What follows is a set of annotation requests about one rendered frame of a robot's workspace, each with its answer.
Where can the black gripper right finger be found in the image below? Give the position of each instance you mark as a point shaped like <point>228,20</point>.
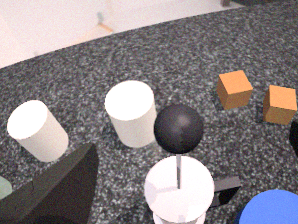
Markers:
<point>294,136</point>

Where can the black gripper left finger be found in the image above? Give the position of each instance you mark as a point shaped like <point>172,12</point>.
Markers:
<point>61,195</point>

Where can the orange cube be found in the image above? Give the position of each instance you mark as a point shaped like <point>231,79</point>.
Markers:
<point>233,90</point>
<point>279,105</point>

